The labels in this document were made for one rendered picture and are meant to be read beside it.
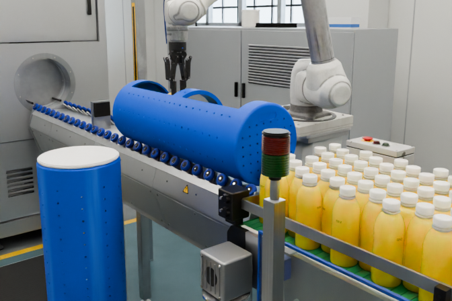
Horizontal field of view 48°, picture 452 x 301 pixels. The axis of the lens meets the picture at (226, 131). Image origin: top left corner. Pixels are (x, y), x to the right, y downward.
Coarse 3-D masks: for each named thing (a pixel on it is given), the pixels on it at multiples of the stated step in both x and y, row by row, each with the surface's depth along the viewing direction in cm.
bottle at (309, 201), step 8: (304, 184) 134; (312, 184) 133; (304, 192) 133; (312, 192) 132; (320, 192) 134; (296, 200) 136; (304, 200) 133; (312, 200) 132; (320, 200) 133; (296, 208) 136; (304, 208) 133; (312, 208) 133; (320, 208) 134; (296, 216) 136; (304, 216) 133; (312, 216) 133; (320, 216) 134; (312, 224) 134; (320, 224) 135; (296, 240) 137; (304, 240) 135; (304, 248) 135; (312, 248) 135
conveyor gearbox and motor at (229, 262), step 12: (204, 252) 143; (216, 252) 143; (228, 252) 143; (240, 252) 143; (204, 264) 144; (216, 264) 139; (228, 264) 137; (240, 264) 140; (204, 276) 144; (216, 276) 140; (228, 276) 138; (240, 276) 141; (204, 288) 145; (216, 288) 141; (228, 288) 139; (240, 288) 142; (216, 300) 141; (228, 300) 140; (240, 300) 141
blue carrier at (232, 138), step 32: (128, 96) 220; (160, 96) 203; (128, 128) 219; (160, 128) 196; (192, 128) 179; (224, 128) 166; (256, 128) 165; (288, 128) 174; (192, 160) 188; (224, 160) 167; (256, 160) 168
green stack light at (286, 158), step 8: (264, 160) 112; (272, 160) 111; (280, 160) 111; (288, 160) 113; (264, 168) 113; (272, 168) 111; (280, 168) 111; (288, 168) 113; (272, 176) 112; (280, 176) 112
